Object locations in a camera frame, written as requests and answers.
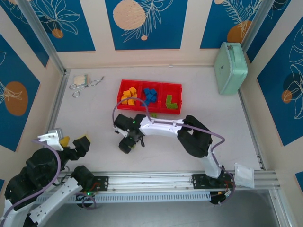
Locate red three-compartment tray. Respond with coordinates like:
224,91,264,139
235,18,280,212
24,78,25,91
117,79,183,115

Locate metal forceps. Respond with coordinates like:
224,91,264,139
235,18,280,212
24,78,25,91
69,76,105,98

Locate circuit board with green light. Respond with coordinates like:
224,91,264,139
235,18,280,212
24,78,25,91
80,191,98,201

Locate clear packet of cotton pads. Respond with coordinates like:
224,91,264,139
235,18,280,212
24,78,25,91
72,74,89,86

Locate mint green case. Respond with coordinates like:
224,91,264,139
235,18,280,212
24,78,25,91
214,42,249,96

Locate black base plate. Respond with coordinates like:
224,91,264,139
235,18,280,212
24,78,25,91
190,173,235,190
91,175,110,191

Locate aluminium front rail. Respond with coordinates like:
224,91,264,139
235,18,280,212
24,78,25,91
56,170,281,192

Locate aluminium side rail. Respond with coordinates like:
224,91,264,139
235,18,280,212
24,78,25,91
48,68,71,133
237,89,267,170

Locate white slotted cable duct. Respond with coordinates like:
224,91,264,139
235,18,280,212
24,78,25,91
35,191,212,204

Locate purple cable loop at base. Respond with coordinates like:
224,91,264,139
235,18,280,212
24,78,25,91
80,192,97,210

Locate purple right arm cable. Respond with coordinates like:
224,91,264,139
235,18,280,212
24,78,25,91
111,98,236,206

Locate aluminium corner post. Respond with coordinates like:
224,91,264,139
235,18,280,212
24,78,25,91
239,0,277,52
16,0,68,76

